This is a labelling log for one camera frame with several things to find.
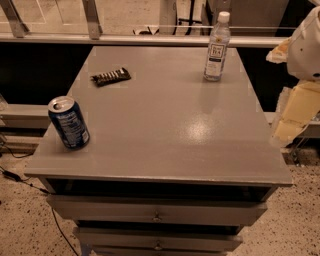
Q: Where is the top grey drawer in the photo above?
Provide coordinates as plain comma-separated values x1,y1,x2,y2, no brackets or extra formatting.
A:
47,195,267,226

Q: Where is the blue pepsi can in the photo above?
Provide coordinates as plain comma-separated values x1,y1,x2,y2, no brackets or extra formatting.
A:
48,96,90,150

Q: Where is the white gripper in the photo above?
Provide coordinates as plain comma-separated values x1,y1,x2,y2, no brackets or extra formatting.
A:
266,6,320,147

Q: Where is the grey drawer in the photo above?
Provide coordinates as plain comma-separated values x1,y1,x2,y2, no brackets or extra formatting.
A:
74,227,242,252
47,195,267,226

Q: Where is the metal rail frame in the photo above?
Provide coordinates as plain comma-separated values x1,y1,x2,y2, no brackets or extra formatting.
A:
0,0,289,47

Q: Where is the black floor cable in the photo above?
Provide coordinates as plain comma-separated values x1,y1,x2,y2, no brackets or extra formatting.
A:
0,143,80,256

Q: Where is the grey drawer cabinet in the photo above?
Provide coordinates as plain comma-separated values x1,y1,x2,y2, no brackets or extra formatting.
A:
26,46,292,256

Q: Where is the dark snack bar wrapper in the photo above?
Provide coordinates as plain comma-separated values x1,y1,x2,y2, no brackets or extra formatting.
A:
91,68,131,87

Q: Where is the clear plastic water bottle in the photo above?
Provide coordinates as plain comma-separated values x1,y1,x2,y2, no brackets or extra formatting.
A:
204,11,231,81

